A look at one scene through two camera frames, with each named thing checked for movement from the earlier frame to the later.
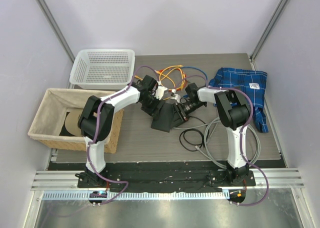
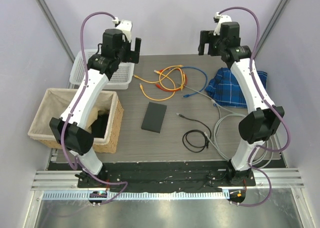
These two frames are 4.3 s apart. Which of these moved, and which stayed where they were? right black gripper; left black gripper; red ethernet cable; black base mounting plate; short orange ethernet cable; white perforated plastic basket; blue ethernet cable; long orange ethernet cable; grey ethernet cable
Moved: grey ethernet cable; right black gripper; left black gripper
Stayed: white perforated plastic basket; short orange ethernet cable; red ethernet cable; black base mounting plate; long orange ethernet cable; blue ethernet cable
